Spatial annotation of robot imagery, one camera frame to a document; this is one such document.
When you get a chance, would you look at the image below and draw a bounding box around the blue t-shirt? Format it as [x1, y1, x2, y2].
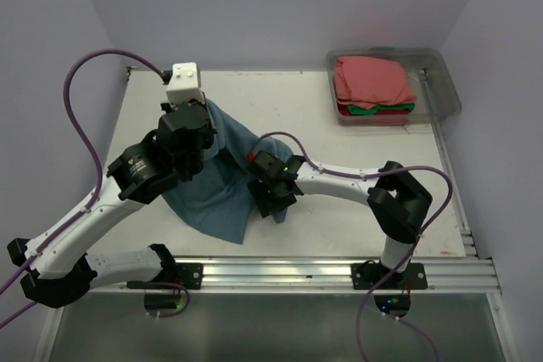
[163, 101, 293, 244]

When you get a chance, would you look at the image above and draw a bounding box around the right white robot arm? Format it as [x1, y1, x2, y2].
[249, 151, 433, 288]

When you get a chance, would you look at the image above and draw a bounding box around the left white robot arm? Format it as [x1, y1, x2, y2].
[8, 99, 216, 309]

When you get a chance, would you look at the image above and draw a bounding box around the folded red t-shirt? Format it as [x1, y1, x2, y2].
[337, 103, 416, 123]

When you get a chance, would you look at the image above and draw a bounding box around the folded green t-shirt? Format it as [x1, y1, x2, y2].
[346, 103, 416, 116]

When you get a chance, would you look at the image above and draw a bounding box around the clear plastic bin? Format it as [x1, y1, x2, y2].
[326, 47, 462, 125]

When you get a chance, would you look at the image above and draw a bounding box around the folded pink t-shirt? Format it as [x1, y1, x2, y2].
[333, 56, 417, 109]

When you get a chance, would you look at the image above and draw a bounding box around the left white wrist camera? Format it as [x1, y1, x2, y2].
[165, 62, 204, 105]

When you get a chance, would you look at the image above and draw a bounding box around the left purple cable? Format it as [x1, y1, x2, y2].
[0, 48, 169, 329]

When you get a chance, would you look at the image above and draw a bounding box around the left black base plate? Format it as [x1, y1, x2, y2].
[126, 263, 204, 290]

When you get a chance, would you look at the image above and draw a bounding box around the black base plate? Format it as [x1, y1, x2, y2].
[126, 263, 204, 290]
[350, 260, 428, 291]

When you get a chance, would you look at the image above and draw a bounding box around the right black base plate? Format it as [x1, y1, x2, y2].
[350, 260, 428, 291]

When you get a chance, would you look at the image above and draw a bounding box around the aluminium mounting rail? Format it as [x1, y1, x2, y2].
[54, 256, 501, 295]

